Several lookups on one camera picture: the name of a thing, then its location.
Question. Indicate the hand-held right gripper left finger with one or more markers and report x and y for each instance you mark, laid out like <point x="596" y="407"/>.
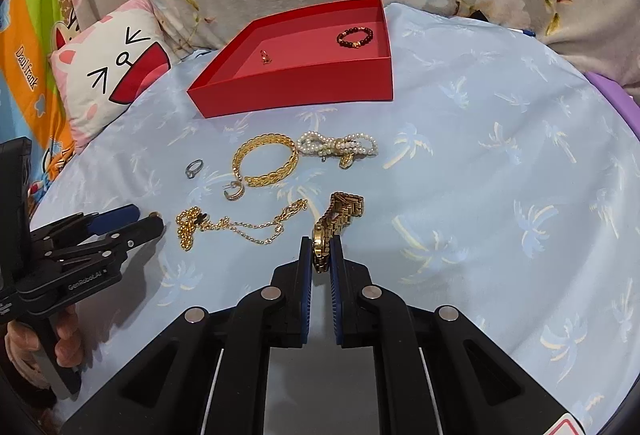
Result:
<point x="306" y="295"/>

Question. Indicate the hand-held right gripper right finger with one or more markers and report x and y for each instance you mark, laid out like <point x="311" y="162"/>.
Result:
<point x="336" y="300"/>

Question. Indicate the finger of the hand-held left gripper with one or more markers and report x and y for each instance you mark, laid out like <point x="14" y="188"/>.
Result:
<point x="117" y="216"/>
<point x="145" y="229"/>

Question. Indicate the gold wristwatch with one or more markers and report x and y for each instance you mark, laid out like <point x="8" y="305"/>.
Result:
<point x="342" y="210"/>

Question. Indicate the red cardboard box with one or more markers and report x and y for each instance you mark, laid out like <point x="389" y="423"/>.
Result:
<point x="300" y="65"/>

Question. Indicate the person's left hand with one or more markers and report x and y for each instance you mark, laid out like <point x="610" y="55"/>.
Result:
<point x="69" y="340"/>

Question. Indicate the small gold hoop earring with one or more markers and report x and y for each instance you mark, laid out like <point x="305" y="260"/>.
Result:
<point x="235" y="193"/>

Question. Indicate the white cat face pillow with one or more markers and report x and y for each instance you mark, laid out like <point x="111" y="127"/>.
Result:
<point x="100" y="85"/>

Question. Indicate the colourful cartoon printed sheet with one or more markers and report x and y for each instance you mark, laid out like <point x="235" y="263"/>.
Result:
<point x="25" y="65"/>

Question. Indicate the small gold pendant earring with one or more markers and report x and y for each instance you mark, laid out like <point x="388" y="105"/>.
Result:
<point x="265" y="58"/>

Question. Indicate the small black object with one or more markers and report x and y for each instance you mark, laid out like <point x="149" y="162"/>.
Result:
<point x="481" y="13"/>

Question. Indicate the purple cloth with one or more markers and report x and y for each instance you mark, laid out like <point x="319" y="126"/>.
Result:
<point x="617" y="95"/>

